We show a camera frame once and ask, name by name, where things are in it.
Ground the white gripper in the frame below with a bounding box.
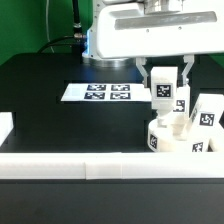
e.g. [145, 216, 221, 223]
[96, 1, 224, 88]

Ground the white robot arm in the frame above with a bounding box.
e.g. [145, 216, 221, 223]
[83, 0, 224, 80]

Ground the white sheet with tags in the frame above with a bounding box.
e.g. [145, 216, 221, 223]
[61, 83, 151, 102]

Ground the black cable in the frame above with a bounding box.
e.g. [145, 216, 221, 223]
[37, 0, 88, 54]

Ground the white front fence rail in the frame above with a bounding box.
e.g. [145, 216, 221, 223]
[0, 152, 224, 180]

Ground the white fence rail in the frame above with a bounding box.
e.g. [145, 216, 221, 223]
[0, 112, 14, 146]
[0, 152, 224, 180]

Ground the white thin cable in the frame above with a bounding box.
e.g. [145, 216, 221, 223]
[45, 0, 55, 54]

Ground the white left fence rail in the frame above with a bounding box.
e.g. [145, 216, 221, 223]
[0, 112, 14, 146]

